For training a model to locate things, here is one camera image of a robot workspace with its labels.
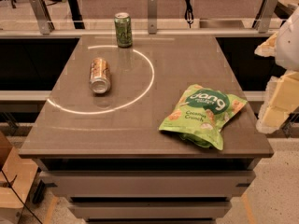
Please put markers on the cardboard box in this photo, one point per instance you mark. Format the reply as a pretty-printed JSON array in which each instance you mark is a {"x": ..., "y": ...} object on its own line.
[{"x": 16, "y": 178}]

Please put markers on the green rice chip bag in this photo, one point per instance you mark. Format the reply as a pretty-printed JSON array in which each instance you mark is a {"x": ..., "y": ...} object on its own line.
[{"x": 200, "y": 115}]

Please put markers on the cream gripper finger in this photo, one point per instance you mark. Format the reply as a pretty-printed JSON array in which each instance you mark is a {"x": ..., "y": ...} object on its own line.
[
  {"x": 280, "y": 100},
  {"x": 268, "y": 47}
]

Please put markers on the green soda can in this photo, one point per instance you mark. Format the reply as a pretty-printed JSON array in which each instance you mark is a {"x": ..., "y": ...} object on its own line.
[{"x": 123, "y": 29}]

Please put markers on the grey table with drawers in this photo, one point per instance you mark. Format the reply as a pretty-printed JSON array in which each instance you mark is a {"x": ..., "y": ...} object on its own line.
[{"x": 105, "y": 152}]

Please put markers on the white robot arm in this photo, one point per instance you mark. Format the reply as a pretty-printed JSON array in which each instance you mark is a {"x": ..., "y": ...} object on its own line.
[{"x": 287, "y": 44}]

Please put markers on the orange soda can lying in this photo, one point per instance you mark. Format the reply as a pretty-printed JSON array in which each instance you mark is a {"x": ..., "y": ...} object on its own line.
[{"x": 100, "y": 76}]

